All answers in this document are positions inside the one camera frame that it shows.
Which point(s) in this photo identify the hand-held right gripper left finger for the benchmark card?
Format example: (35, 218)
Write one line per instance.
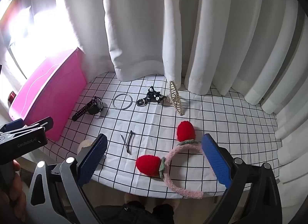
(93, 160)

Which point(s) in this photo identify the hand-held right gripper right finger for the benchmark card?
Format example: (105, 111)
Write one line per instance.
(216, 161)

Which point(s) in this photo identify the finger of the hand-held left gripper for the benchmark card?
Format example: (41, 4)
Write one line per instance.
(12, 126)
(42, 123)

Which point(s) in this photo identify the plush face hair clip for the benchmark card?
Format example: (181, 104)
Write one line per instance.
(84, 145)

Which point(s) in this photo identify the pink plastic bin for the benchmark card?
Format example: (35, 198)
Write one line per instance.
(48, 93)

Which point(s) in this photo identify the pink strawberry plush headband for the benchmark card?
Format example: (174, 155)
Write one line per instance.
(185, 130)

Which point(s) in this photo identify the black wrist watch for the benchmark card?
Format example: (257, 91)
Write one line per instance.
(95, 106)

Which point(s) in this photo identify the pearl hair claw clip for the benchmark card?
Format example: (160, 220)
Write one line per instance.
(173, 91)

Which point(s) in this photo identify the person's left hand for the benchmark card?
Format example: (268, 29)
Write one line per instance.
(16, 197)

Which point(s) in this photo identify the red bottle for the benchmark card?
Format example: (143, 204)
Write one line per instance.
(11, 96)

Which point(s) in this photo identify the thin black bobby pin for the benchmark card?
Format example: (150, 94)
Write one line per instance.
(123, 139)

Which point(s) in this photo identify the long black hair clip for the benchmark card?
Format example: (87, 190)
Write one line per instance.
(130, 142)

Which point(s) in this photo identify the silver bangle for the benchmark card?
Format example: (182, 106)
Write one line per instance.
(113, 102)

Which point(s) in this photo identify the person's dark pants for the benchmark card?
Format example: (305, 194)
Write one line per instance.
(134, 214)

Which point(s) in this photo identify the black bow hair accessory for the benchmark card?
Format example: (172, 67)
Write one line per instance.
(152, 95)

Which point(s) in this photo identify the white curtain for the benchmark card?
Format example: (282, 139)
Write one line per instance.
(144, 21)

